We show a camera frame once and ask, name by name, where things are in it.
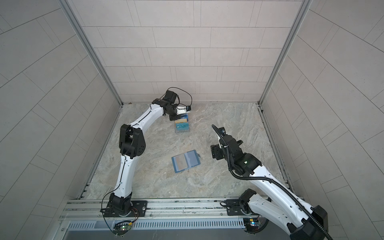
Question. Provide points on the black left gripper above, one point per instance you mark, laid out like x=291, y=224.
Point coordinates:
x=175, y=117

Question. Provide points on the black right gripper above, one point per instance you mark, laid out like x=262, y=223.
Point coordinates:
x=215, y=149

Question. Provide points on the blue-grey card holder wallet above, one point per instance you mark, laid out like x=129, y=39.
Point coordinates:
x=186, y=161

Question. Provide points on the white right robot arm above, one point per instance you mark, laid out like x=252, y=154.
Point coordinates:
x=297, y=218

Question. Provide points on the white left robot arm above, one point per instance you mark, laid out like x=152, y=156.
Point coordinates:
x=132, y=145

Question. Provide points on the dark blue VIP card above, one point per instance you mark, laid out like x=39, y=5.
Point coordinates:
x=184, y=116

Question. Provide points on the teal VIP card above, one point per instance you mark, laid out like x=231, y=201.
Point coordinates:
x=183, y=127

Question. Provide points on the right circuit board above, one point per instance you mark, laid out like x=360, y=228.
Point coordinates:
x=251, y=226

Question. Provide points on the circuit board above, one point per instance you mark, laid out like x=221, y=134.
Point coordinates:
x=122, y=228
x=251, y=226

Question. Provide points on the white vent grille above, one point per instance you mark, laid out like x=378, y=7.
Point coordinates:
x=160, y=224

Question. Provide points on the left circuit board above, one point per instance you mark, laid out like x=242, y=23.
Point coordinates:
x=122, y=228

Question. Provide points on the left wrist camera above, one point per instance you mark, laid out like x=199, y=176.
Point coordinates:
x=183, y=110

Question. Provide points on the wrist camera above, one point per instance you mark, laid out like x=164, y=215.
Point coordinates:
x=183, y=110
x=221, y=132

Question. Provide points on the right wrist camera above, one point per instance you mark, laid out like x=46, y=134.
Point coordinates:
x=221, y=132

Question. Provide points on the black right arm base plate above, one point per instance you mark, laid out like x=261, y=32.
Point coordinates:
x=237, y=207

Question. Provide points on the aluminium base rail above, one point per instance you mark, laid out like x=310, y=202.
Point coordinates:
x=163, y=208

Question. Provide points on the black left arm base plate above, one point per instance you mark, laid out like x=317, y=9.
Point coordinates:
x=134, y=209

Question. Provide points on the left aluminium corner post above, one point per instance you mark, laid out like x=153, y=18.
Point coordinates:
x=69, y=13

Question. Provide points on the aluminium corner post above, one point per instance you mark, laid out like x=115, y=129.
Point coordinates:
x=287, y=44
x=69, y=13

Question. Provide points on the right aluminium corner post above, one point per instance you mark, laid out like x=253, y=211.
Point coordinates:
x=287, y=44

